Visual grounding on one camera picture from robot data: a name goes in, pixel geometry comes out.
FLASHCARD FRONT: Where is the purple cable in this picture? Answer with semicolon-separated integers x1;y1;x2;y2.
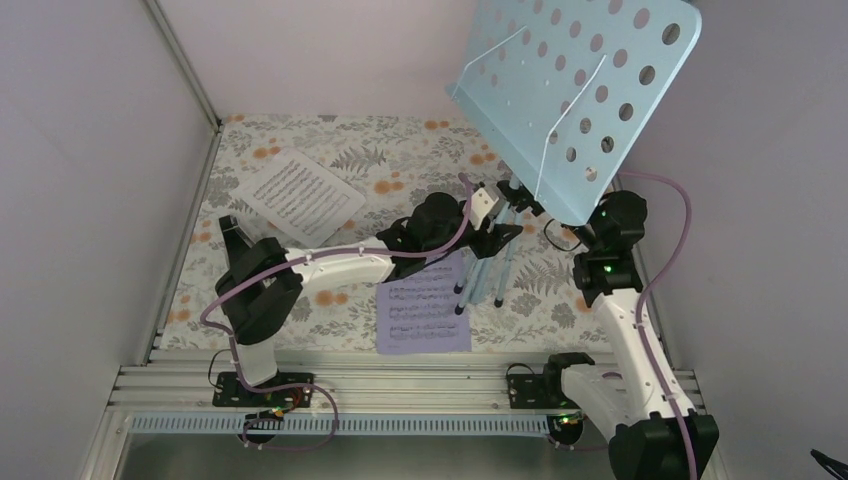
619;170;700;480
199;173;475;392

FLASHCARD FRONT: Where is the floral patterned table mat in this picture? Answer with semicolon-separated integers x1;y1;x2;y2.
163;113;631;354

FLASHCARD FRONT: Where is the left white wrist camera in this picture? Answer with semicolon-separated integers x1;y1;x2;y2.
469;185;506;230

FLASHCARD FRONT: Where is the light blue music stand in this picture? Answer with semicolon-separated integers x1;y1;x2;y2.
447;0;704;316

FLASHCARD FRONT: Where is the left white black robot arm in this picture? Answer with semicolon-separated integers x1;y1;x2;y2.
215;188;522;405

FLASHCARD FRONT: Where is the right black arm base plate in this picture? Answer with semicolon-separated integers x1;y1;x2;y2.
506;373;578;410

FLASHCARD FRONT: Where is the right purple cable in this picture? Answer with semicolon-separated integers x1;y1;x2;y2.
619;170;700;480

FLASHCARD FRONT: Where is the black object at corner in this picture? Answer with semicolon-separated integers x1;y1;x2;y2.
810;449;848;480

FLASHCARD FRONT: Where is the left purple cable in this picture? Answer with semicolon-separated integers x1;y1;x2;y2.
199;173;475;392

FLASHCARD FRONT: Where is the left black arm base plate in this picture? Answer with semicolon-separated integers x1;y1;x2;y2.
212;371;315;409

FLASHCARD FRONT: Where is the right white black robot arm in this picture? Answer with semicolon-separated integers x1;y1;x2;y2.
541;191;719;479

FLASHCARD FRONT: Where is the white sheet music paper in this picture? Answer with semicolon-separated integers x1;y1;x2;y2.
234;148;366;248

